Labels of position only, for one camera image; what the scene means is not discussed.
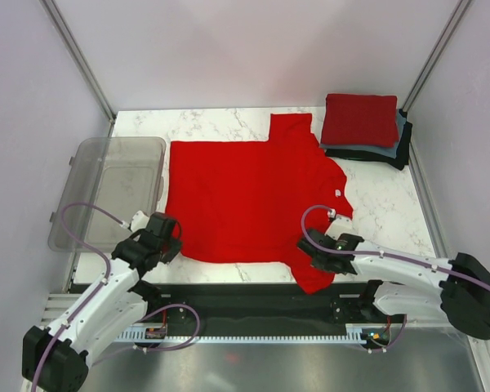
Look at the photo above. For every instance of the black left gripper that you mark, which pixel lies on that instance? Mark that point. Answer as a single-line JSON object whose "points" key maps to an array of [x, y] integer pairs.
{"points": [[174, 249]]}

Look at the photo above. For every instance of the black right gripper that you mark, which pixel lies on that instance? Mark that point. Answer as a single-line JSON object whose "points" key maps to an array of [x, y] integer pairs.
{"points": [[316, 263]]}

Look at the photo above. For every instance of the bright red t-shirt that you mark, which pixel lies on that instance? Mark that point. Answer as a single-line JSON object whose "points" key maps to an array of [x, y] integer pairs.
{"points": [[250, 201]]}

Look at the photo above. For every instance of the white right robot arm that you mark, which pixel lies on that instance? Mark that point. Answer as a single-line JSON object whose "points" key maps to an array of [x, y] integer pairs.
{"points": [[456, 290]]}

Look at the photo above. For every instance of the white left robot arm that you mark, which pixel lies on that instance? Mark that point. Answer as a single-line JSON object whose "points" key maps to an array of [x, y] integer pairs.
{"points": [[59, 356]]}

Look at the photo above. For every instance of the clear grey plastic bin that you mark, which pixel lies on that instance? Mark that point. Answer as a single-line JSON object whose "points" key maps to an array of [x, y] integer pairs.
{"points": [[122, 175]]}

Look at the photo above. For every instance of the folded grey-blue t-shirt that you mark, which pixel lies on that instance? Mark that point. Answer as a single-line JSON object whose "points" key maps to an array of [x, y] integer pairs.
{"points": [[396, 141]]}

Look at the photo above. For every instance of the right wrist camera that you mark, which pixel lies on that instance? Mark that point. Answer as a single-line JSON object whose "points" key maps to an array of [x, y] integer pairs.
{"points": [[338, 225]]}

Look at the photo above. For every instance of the white slotted cable duct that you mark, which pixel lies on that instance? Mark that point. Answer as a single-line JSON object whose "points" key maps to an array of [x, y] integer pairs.
{"points": [[143, 335]]}

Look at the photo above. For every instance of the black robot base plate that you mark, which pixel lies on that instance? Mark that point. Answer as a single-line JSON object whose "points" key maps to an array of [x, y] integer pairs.
{"points": [[278, 308]]}

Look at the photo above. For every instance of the left aluminium frame post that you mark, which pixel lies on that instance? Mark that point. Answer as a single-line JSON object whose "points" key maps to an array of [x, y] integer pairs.
{"points": [[62, 27]]}

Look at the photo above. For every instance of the aluminium frame post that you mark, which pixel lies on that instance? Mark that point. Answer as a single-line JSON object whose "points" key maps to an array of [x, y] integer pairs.
{"points": [[441, 44], [62, 27]]}

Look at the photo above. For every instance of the right aluminium frame post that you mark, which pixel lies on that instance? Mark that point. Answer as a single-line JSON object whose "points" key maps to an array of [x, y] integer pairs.
{"points": [[441, 44]]}

